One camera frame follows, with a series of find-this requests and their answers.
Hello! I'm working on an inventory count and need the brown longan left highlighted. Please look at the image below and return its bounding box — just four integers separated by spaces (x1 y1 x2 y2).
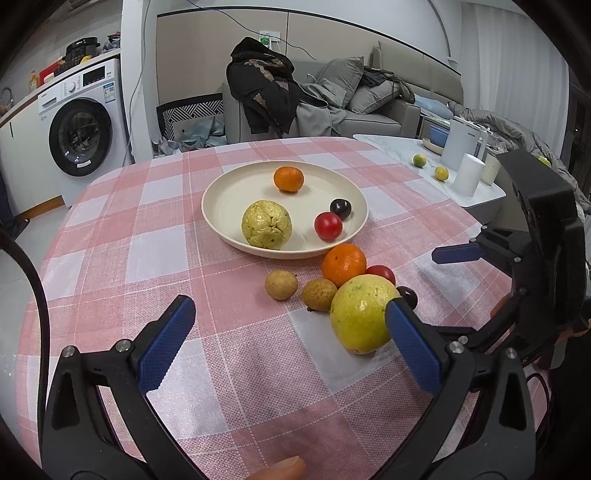
264 270 298 301

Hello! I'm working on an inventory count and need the white appliance box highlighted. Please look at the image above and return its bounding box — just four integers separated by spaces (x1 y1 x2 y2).
441 116 488 171

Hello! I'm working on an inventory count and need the dark plum on plate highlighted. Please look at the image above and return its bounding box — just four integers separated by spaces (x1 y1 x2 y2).
329 198 352 221

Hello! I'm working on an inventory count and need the brown longan right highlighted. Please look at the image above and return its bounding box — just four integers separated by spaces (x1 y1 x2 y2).
301 278 338 312

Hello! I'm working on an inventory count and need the grey cushion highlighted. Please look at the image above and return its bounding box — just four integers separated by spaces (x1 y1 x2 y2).
317 56 365 107

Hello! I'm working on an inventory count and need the red tomato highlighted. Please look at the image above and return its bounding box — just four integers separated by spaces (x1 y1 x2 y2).
314 212 342 242
366 265 396 285

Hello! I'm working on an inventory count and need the white paper roll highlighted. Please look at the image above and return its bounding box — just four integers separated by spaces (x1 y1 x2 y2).
452 153 485 197

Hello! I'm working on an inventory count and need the large orange tangerine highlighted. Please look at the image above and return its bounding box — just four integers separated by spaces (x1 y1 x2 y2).
321 244 368 287

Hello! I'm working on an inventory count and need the green lime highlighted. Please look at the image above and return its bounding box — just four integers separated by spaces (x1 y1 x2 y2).
413 154 428 168

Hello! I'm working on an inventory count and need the cream round plate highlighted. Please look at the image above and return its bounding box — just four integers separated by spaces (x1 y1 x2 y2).
200 160 370 260

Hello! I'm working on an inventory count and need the black cable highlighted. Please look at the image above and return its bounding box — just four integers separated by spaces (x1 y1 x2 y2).
0 227 52 444

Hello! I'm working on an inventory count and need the black jacket on sofa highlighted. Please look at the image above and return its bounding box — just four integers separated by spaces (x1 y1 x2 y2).
226 37 301 138

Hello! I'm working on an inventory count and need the white washing machine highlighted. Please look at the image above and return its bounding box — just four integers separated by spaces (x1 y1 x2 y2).
37 56 133 206

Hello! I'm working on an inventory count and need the grey sofa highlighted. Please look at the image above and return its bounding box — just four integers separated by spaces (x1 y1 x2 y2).
222 41 464 143

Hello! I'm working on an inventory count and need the brown longan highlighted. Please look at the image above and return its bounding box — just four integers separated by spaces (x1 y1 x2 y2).
264 270 298 301
301 278 338 312

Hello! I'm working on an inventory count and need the black patterned basket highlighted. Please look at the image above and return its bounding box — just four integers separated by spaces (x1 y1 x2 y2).
156 93 223 141

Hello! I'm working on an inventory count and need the rough yellow guava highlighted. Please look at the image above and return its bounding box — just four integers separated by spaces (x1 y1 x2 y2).
240 200 293 250

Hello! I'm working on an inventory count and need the red tomato on plate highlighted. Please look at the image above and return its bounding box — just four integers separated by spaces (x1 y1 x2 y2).
314 212 342 242

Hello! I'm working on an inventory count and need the operator left hand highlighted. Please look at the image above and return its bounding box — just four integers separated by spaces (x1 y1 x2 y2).
246 456 307 480

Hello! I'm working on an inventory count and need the yellow lemon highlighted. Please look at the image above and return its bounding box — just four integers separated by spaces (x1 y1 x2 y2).
434 166 450 182

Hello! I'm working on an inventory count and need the pink checked tablecloth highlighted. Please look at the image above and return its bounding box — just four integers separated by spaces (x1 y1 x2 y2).
41 138 511 479

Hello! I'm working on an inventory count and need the dark plum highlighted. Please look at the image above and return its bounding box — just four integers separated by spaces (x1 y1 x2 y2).
397 286 418 310
329 198 352 221

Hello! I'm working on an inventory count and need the smooth yellow guava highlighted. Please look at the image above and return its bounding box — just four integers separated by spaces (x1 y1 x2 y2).
329 274 401 355

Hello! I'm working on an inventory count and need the small orange on plate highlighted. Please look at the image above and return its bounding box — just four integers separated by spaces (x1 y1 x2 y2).
273 166 304 193

